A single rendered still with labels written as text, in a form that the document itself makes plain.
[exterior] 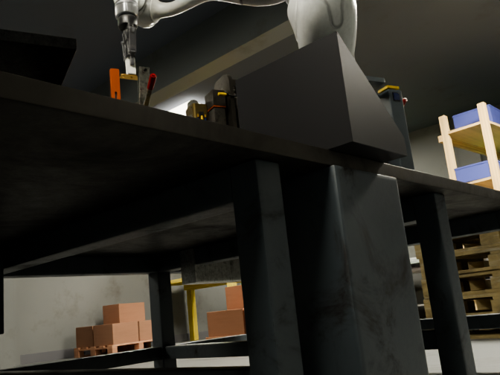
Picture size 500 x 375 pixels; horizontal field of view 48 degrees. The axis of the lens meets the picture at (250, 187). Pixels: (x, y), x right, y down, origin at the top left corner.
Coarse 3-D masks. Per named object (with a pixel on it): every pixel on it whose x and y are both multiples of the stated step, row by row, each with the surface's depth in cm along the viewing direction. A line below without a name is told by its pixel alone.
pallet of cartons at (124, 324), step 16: (112, 304) 784; (128, 304) 791; (112, 320) 780; (128, 320) 785; (144, 320) 810; (80, 336) 740; (96, 336) 722; (112, 336) 709; (128, 336) 732; (144, 336) 758; (80, 352) 736; (96, 352) 719; (112, 352) 702
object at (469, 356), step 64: (192, 192) 131; (256, 192) 117; (0, 256) 191; (64, 256) 180; (128, 256) 264; (192, 256) 256; (256, 256) 116; (448, 256) 178; (0, 320) 186; (256, 320) 114; (448, 320) 174
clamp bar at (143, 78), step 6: (138, 72) 195; (144, 72) 194; (138, 78) 195; (144, 78) 195; (138, 84) 195; (144, 84) 195; (138, 90) 195; (144, 90) 195; (138, 96) 195; (144, 96) 194; (138, 102) 195
